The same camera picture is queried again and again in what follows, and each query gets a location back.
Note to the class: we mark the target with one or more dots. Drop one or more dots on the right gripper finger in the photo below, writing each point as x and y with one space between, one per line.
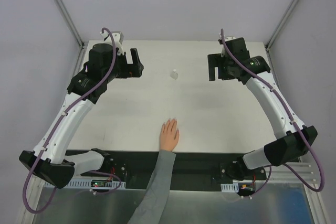
212 73
214 60

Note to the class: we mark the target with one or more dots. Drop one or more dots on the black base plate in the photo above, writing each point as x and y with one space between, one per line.
191 171

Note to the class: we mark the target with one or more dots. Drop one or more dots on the mannequin hand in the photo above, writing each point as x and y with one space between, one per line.
169 135

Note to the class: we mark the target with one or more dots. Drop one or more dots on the grey sleeved forearm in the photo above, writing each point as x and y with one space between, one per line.
157 192

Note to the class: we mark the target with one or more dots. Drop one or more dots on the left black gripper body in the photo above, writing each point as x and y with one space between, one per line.
130 67

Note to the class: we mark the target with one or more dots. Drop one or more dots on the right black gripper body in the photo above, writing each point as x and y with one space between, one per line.
219 64

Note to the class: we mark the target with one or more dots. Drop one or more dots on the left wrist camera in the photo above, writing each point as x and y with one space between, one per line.
117 36

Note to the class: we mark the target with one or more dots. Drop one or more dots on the left white cable duct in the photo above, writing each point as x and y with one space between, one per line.
87 183

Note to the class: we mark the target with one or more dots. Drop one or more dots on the right white cable duct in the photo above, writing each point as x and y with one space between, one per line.
230 188

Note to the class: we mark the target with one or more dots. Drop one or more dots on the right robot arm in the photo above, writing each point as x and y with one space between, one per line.
293 137

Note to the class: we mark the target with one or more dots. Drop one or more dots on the white cable duct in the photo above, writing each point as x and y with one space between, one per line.
230 188
87 183

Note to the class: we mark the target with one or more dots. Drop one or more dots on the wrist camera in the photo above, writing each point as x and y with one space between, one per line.
227 38
117 36

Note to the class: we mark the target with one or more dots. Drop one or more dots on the clear nail polish bottle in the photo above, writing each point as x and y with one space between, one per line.
174 74

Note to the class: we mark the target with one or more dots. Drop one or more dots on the left aluminium frame post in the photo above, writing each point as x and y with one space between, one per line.
69 22

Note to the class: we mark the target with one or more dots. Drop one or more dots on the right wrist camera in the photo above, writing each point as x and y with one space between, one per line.
227 38

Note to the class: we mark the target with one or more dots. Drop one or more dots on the aluminium frame post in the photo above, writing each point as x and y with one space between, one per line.
69 22
281 24

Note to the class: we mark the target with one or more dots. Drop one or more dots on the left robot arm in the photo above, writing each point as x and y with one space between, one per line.
48 159

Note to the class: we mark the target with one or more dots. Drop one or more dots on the right aluminium frame post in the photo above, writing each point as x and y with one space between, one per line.
281 24

